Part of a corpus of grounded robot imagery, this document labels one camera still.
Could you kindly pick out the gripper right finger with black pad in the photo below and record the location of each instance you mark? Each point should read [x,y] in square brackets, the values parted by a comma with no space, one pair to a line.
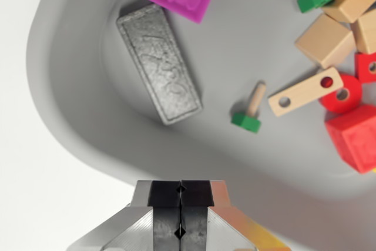
[217,227]

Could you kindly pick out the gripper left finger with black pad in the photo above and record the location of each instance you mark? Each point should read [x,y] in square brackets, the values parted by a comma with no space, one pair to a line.
[141,227]

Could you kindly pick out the grey plastic bin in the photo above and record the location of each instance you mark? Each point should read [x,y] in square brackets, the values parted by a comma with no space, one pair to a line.
[249,51]

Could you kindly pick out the wooden strip with holes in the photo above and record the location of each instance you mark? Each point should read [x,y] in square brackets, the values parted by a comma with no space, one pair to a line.
[302,95]

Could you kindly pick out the red embossed rubber block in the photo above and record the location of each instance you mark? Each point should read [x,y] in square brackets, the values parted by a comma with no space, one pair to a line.
[355,139]

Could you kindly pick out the grey Expo board eraser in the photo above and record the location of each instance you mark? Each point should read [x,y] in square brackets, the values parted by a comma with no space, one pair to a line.
[158,63]

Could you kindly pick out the red wooden wheel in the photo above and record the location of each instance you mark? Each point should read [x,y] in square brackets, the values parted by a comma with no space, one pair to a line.
[351,99]

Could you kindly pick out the red wooden cube with hole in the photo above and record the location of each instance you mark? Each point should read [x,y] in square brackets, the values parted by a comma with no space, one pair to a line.
[364,67]

